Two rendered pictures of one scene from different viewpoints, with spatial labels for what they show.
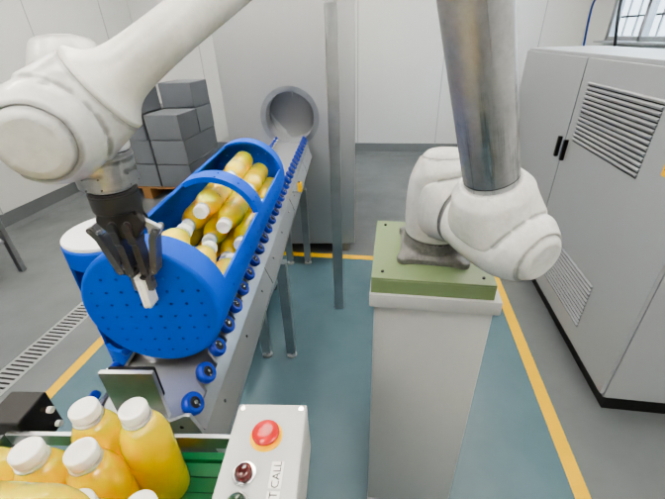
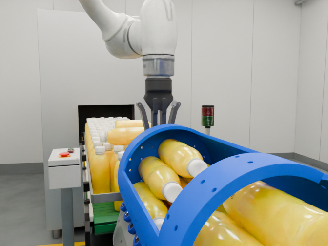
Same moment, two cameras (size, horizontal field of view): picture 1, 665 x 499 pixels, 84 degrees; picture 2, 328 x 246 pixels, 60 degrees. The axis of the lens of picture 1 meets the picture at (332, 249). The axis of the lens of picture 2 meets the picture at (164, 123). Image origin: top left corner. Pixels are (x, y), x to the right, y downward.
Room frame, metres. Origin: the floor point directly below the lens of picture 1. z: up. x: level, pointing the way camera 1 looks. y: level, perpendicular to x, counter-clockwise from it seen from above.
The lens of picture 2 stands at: (1.33, 0.10, 1.32)
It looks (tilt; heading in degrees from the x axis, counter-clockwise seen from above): 6 degrees down; 160
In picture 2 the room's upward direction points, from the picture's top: straight up
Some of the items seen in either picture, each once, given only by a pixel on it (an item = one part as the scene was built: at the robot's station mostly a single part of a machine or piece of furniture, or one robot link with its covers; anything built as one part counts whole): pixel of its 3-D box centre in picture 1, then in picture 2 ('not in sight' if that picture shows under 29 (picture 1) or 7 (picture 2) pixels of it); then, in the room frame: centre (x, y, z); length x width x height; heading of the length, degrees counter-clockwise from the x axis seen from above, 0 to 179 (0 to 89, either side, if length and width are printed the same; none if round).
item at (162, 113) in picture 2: (125, 248); (162, 117); (0.57, 0.37, 1.25); 0.04 x 0.01 x 0.11; 177
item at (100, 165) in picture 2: not in sight; (100, 174); (0.22, 0.23, 1.00); 0.07 x 0.07 x 0.19
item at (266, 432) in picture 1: (265, 433); (64, 154); (0.30, 0.10, 1.11); 0.04 x 0.04 x 0.01
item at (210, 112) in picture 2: not in sight; (207, 111); (0.11, 0.76, 1.23); 0.06 x 0.06 x 0.04
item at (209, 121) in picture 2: not in sight; (207, 120); (0.11, 0.76, 1.18); 0.06 x 0.06 x 0.05
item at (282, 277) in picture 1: (287, 312); not in sight; (1.52, 0.25, 0.31); 0.06 x 0.06 x 0.63; 87
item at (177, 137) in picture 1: (154, 138); not in sight; (4.44, 2.05, 0.59); 1.20 x 0.80 x 1.19; 80
